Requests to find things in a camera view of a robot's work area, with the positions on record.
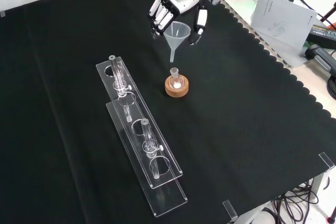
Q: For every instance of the clear plastic funnel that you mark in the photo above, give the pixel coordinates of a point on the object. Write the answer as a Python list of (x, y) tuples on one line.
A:
[(177, 33)]

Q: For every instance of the small round-bottom glass flask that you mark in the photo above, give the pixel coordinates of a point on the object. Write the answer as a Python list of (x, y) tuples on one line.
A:
[(175, 83)]

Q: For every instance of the clear acrylic funnel stand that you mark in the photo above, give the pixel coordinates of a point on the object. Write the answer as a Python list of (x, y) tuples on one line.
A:
[(147, 140)]

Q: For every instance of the pale board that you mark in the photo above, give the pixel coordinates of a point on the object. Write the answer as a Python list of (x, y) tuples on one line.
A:
[(283, 24)]

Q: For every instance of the black bench cloth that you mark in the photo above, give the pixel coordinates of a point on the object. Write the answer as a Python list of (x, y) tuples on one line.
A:
[(236, 116)]

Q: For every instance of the black power supply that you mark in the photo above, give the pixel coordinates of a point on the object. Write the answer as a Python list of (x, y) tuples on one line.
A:
[(324, 33)]

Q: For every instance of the black tripod leg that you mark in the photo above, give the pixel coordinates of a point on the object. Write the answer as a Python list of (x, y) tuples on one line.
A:
[(329, 14)]

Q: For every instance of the black and grey clamp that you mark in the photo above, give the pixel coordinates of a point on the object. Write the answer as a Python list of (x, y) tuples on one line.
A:
[(321, 56)]

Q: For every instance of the grey tape piece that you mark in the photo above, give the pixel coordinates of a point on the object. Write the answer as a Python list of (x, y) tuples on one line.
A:
[(2, 14)]

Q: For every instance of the clear cloth clip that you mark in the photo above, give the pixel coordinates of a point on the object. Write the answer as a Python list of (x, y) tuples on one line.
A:
[(326, 160), (229, 210)]

